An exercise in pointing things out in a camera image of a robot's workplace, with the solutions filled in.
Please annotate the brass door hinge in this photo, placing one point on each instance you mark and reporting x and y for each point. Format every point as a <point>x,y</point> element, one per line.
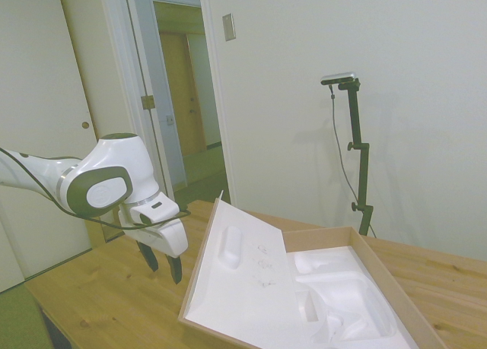
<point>147,102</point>

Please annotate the black camera stand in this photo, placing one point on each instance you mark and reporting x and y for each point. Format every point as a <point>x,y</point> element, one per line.
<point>359,147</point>

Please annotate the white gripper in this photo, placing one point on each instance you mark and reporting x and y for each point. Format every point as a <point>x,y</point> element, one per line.
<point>171,238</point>

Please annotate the grey wall switch plate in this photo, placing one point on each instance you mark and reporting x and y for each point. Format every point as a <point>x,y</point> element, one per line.
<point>228,27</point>

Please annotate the cardboard box base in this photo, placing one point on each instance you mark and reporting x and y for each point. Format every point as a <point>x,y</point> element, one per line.
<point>384,261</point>

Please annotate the metal strike plate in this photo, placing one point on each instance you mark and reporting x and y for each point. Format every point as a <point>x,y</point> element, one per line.
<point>169,119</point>

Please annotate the white door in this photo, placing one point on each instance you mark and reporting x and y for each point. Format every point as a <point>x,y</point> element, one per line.
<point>38,79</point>

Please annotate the wooden hallway door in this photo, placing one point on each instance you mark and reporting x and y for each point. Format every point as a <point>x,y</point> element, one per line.
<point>182,98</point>

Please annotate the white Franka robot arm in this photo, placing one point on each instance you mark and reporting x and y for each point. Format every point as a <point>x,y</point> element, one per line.
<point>114,155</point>

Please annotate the cardboard box lid with foam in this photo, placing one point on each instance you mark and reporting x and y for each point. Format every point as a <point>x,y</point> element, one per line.
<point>243,273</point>

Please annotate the grey exterior camera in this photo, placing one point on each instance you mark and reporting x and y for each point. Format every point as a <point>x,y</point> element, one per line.
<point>339,77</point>

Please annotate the white moulded foam insert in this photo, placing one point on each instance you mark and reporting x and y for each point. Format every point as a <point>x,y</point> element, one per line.
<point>342,288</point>

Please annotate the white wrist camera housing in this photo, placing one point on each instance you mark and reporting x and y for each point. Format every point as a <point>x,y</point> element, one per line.
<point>158,208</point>

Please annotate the white door frame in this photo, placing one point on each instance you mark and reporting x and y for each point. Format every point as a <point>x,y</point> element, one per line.
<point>213,98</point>

